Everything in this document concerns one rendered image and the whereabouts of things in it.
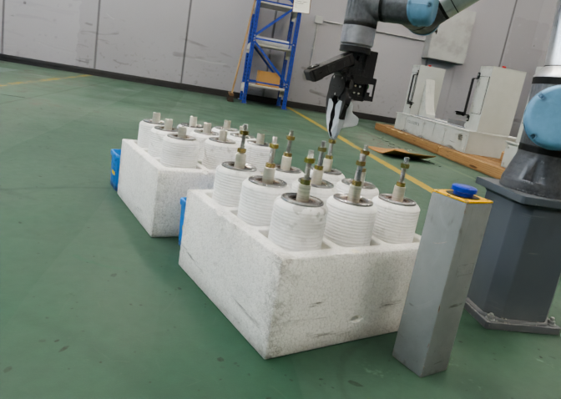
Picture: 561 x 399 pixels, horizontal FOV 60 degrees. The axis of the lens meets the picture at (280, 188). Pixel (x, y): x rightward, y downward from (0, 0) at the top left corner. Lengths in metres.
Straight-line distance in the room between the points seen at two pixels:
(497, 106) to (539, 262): 3.27
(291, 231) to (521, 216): 0.53
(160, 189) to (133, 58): 6.18
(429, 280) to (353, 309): 0.15
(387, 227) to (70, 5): 6.89
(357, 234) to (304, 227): 0.12
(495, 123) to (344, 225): 3.59
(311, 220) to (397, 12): 0.51
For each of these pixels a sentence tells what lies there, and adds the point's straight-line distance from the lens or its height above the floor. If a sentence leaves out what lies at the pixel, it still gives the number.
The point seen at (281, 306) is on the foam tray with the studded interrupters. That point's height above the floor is 0.10.
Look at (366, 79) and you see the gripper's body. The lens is 1.14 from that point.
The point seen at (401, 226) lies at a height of 0.21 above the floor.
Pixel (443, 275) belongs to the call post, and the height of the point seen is 0.19.
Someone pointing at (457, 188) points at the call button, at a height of 0.33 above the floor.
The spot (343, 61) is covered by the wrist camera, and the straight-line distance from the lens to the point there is 1.12.
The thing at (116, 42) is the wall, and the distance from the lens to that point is 7.43.
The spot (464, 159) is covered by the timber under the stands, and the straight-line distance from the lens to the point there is 4.13.
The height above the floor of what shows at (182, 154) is 0.21.
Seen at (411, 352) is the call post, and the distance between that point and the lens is 0.92.
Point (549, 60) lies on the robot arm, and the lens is 1.06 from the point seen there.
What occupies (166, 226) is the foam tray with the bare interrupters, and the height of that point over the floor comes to 0.03.
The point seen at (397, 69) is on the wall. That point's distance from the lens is 7.85.
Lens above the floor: 0.46
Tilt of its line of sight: 13 degrees down
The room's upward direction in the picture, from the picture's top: 10 degrees clockwise
